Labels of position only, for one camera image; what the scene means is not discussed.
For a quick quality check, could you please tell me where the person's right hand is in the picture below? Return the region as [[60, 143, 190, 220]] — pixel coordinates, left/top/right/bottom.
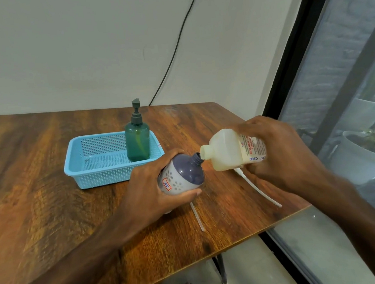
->
[[230, 110, 332, 203]]

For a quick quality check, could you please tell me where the person's left hand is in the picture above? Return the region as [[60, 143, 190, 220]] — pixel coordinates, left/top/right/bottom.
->
[[114, 147, 206, 236]]

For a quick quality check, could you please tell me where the purple and white bottle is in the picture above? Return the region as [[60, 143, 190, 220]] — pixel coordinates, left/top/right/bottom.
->
[[155, 151, 208, 197]]

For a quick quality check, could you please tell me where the translucent white refill bottle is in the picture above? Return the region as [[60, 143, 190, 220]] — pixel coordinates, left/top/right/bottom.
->
[[198, 125, 269, 174]]

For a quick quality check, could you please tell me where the person's left forearm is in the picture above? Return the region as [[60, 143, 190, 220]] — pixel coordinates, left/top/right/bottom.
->
[[0, 214, 145, 284]]

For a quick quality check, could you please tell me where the person's right forearm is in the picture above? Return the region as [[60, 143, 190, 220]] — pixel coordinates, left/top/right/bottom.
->
[[306, 162, 375, 284]]

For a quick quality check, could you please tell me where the white pump with tube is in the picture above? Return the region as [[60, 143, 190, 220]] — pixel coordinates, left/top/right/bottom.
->
[[234, 164, 283, 212]]

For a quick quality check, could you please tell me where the clear plastic tube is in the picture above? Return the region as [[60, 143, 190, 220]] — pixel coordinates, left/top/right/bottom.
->
[[189, 201, 206, 233]]

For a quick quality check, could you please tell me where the green pump dispenser bottle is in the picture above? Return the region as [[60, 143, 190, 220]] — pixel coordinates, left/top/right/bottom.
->
[[122, 98, 153, 163]]

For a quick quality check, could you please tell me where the black table leg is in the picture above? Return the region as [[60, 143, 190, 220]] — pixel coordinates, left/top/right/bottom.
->
[[212, 253, 229, 284]]

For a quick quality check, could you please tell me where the large white plant pot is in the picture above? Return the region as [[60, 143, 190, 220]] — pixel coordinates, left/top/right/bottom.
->
[[326, 128, 375, 188]]

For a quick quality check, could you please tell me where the blue plastic mesh basket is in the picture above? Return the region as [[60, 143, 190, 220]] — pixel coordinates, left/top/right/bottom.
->
[[61, 128, 168, 191]]

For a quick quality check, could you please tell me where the small white plant pot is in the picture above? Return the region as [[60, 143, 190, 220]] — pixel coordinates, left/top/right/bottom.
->
[[335, 96, 375, 134]]

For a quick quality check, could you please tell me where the black window frame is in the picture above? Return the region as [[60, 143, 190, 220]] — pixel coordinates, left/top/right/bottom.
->
[[236, 0, 375, 284]]

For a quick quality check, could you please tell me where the black cable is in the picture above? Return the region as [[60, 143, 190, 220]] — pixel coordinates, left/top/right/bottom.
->
[[138, 0, 213, 106]]

